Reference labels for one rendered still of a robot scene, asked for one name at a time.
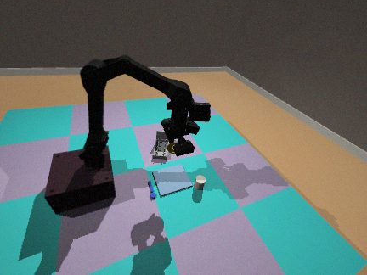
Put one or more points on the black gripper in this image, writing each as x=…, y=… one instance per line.
x=177, y=131

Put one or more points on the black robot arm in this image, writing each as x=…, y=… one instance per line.
x=94, y=77

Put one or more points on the yellow plate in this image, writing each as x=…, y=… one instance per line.
x=170, y=148

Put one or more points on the light blue square mat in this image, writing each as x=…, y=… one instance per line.
x=171, y=179

